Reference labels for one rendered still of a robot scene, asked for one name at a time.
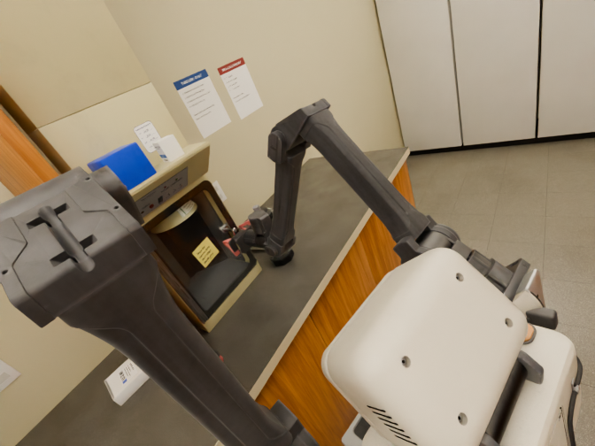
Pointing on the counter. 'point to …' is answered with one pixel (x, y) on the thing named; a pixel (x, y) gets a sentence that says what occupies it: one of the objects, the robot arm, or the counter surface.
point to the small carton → (168, 148)
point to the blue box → (126, 165)
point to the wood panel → (20, 160)
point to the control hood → (199, 157)
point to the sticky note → (205, 252)
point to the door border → (179, 288)
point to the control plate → (162, 192)
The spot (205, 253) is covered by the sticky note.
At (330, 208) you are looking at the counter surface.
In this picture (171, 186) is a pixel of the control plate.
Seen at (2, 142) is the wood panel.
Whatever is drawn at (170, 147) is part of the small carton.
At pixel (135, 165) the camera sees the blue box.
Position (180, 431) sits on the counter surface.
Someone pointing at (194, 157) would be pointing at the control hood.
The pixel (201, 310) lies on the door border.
